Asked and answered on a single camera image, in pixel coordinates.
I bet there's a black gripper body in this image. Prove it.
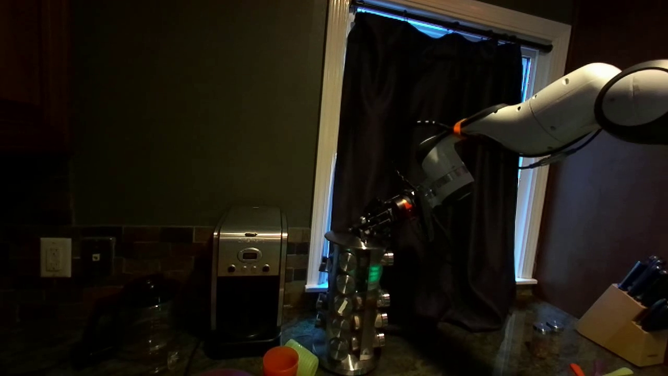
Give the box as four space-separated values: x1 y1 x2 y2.
369 187 422 230

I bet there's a silver spice rack stand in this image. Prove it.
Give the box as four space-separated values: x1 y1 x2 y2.
317 230 396 376

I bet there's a black window curtain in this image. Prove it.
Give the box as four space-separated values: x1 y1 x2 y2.
328 10 526 331

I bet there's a silver black coffee maker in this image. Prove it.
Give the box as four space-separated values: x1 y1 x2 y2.
206 204 290 358

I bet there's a light green plastic cup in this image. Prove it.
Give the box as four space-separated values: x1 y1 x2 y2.
284 338 321 376

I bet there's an orange plastic cup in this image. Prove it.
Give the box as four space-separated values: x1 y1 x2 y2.
260 345 301 376

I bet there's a glass coffee carafe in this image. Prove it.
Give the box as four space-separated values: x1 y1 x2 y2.
110 276 186 376

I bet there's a wooden knife block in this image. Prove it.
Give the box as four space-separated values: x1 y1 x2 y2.
574 279 668 370

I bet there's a white window frame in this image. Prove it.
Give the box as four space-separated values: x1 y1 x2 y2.
303 0 574 294

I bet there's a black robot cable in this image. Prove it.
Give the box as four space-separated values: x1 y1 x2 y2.
414 116 608 171

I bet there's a dark wall outlet plate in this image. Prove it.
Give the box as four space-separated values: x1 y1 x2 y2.
76 235 117 279

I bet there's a black handled knife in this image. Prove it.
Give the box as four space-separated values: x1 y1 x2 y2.
634 297 668 334

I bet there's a white light switch plate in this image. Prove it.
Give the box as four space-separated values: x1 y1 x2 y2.
38 235 75 279

